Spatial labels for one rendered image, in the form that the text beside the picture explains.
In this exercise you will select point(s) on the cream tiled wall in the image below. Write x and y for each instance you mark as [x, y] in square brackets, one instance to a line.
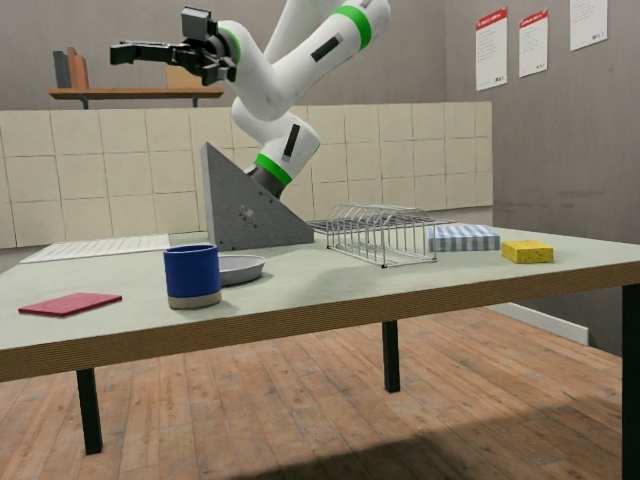
[74, 175]

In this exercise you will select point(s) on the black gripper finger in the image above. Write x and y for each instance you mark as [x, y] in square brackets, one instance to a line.
[147, 51]
[216, 70]

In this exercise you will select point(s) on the blue and white checkered towel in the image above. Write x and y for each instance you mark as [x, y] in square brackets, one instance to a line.
[463, 238]

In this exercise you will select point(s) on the white ribbed draining mat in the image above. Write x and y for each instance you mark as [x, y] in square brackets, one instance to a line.
[102, 247]

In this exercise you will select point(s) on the blue mug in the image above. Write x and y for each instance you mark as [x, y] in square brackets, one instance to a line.
[192, 276]

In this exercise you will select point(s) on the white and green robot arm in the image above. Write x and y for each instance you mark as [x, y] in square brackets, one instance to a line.
[266, 92]

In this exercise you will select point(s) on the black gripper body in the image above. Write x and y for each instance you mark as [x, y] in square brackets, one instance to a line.
[194, 59]

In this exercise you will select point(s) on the yellow sponge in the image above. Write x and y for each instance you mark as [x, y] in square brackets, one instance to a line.
[529, 251]

